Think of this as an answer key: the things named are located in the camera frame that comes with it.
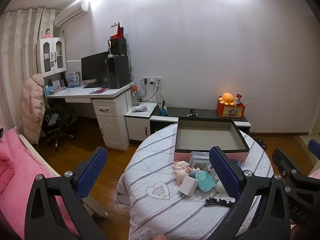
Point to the orange toy box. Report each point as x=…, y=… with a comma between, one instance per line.
x=231, y=111

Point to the black low cabinet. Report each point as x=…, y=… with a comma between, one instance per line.
x=207, y=111

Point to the black computer monitor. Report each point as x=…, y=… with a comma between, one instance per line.
x=93, y=66

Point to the black office chair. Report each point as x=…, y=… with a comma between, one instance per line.
x=58, y=120

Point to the dark slipper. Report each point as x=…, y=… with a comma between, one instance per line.
x=261, y=143

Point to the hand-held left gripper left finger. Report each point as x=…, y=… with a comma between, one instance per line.
x=93, y=171

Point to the red triangular flag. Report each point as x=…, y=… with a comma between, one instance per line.
x=120, y=32

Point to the striped white quilt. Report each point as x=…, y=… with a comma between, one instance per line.
x=155, y=165

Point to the small doll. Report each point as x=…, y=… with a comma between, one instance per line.
x=48, y=33

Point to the black dumbbell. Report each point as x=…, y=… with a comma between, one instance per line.
x=192, y=113

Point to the pink padded coat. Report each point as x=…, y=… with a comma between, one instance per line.
x=31, y=105

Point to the papers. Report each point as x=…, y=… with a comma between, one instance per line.
x=140, y=108

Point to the blue and white carton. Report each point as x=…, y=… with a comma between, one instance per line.
x=72, y=78

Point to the black keyboard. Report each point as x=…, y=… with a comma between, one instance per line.
x=92, y=85

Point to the black hair clip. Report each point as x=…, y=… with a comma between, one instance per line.
x=220, y=202

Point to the orange-capped bottle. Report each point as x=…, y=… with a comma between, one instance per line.
x=136, y=97

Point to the white air conditioner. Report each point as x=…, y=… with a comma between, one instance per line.
x=72, y=13

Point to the blue and white bag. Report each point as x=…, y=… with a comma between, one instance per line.
x=162, y=105

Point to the pink pig figurine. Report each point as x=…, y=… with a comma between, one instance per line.
x=181, y=176

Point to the white glass-door cabinet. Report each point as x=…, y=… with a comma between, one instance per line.
x=51, y=45

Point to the wall power outlet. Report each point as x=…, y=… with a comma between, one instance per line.
x=153, y=80

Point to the clear plastic box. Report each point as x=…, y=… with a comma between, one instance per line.
x=198, y=158

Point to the black speaker box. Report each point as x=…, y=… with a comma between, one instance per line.
x=118, y=46

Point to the beige curtain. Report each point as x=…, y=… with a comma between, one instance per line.
x=17, y=55

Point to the teal case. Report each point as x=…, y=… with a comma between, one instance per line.
x=203, y=181

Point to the pink blanket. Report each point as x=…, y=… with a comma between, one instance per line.
x=15, y=160

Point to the white desk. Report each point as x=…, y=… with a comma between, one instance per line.
x=110, y=94

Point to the orange octopus plush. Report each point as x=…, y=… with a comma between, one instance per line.
x=227, y=98

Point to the pink and black storage box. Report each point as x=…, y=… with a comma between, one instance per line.
x=207, y=136

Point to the pink mouse pad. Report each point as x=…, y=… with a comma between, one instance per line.
x=99, y=91

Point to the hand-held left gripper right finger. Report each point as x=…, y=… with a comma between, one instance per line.
x=225, y=173

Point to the white bed frame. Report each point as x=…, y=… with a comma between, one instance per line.
x=47, y=166

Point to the white nightstand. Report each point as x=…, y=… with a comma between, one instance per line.
x=137, y=128

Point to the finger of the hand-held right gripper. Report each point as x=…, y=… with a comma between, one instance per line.
x=315, y=148
x=283, y=162

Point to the black computer tower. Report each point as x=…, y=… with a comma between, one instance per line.
x=118, y=72

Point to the white astronaut figurine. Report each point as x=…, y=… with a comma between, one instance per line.
x=220, y=186

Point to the small white box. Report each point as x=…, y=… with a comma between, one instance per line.
x=188, y=186

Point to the pink and white brick toy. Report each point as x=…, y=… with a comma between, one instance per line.
x=180, y=165

